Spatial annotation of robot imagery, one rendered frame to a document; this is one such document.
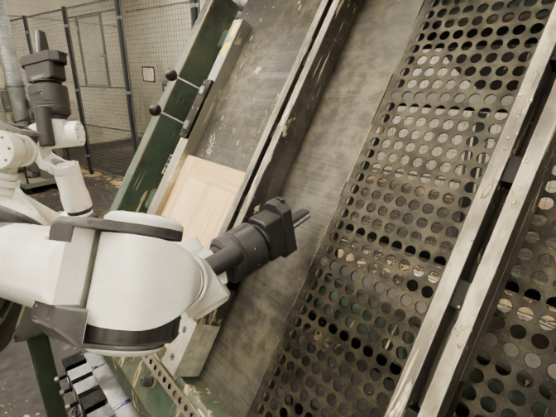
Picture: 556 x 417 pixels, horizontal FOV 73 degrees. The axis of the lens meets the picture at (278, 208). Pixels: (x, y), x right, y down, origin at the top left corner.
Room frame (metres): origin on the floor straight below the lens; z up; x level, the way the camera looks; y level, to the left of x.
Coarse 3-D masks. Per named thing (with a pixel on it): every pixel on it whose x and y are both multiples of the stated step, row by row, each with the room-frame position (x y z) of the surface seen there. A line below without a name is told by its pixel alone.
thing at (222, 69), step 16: (240, 32) 1.31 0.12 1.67; (240, 48) 1.31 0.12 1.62; (224, 64) 1.27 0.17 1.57; (224, 80) 1.27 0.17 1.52; (208, 96) 1.23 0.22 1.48; (208, 112) 1.23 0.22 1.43; (192, 144) 1.18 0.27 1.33; (176, 160) 1.16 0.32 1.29; (176, 176) 1.14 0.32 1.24; (160, 192) 1.13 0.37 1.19; (160, 208) 1.10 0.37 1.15
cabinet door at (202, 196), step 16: (192, 160) 1.14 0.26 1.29; (192, 176) 1.10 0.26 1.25; (208, 176) 1.04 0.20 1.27; (224, 176) 0.99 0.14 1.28; (240, 176) 0.95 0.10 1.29; (176, 192) 1.11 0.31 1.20; (192, 192) 1.06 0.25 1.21; (208, 192) 1.01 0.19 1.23; (224, 192) 0.96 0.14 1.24; (176, 208) 1.07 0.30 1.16; (192, 208) 1.02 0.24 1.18; (208, 208) 0.97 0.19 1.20; (224, 208) 0.92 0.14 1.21; (192, 224) 0.98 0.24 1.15; (208, 224) 0.93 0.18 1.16; (208, 240) 0.90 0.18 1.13
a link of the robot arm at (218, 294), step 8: (208, 264) 0.50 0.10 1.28; (216, 280) 0.48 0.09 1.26; (216, 288) 0.47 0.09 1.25; (224, 288) 0.50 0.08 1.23; (208, 296) 0.47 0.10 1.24; (216, 296) 0.47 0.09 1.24; (224, 296) 0.48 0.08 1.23; (200, 304) 0.46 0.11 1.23; (208, 304) 0.47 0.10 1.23; (216, 304) 0.48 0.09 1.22; (192, 312) 0.46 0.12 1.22; (200, 312) 0.47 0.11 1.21; (208, 312) 0.47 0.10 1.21
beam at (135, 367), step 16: (160, 352) 0.74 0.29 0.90; (128, 368) 0.78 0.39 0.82; (144, 368) 0.75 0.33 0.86; (160, 384) 0.69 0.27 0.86; (192, 384) 0.65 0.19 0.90; (144, 400) 0.69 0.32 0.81; (160, 400) 0.66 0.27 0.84; (192, 400) 0.61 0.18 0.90; (208, 400) 0.61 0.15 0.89; (160, 416) 0.64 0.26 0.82; (176, 416) 0.61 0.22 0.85; (192, 416) 0.59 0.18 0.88; (208, 416) 0.57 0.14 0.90; (224, 416) 0.58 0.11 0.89
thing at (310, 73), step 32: (352, 0) 1.00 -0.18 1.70; (320, 32) 0.95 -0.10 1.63; (320, 64) 0.93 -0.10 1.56; (288, 96) 0.92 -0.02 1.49; (320, 96) 0.93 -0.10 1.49; (288, 128) 0.87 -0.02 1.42; (256, 160) 0.86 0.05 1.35; (288, 160) 0.87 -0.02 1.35; (256, 192) 0.81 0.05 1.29; (224, 224) 0.81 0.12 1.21; (192, 320) 0.70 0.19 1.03; (192, 352) 0.68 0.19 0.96
